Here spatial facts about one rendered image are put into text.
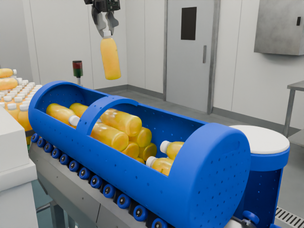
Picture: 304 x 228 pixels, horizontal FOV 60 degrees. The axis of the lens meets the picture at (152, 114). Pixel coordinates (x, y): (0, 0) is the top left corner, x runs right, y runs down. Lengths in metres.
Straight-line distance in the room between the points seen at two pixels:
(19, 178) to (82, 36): 5.38
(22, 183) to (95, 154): 0.21
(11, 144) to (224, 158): 0.48
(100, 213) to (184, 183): 0.44
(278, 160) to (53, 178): 0.89
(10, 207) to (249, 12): 4.04
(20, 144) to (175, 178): 0.36
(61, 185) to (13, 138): 0.52
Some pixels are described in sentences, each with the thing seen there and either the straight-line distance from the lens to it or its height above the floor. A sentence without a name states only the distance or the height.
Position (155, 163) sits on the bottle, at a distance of 0.78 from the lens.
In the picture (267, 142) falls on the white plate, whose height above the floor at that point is 1.04.
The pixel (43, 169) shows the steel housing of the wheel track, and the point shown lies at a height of 0.86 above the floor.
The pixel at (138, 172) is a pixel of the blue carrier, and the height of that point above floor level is 1.12.
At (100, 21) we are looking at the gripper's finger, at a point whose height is 1.48.
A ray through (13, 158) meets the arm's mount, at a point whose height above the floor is 1.17.
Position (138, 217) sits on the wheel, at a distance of 0.79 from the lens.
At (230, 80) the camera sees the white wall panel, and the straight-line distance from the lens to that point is 4.53.
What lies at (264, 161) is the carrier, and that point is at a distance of 1.05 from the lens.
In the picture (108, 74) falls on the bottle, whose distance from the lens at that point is 1.15.
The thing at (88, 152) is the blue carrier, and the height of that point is 1.10.
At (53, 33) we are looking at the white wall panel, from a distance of 5.73.
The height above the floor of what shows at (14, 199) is 1.07.
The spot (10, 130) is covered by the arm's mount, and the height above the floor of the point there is 1.24.
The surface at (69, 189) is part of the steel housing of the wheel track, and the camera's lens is 1.09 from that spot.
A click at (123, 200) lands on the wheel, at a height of 0.97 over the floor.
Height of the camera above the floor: 1.45
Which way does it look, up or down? 18 degrees down
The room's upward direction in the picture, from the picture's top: straight up
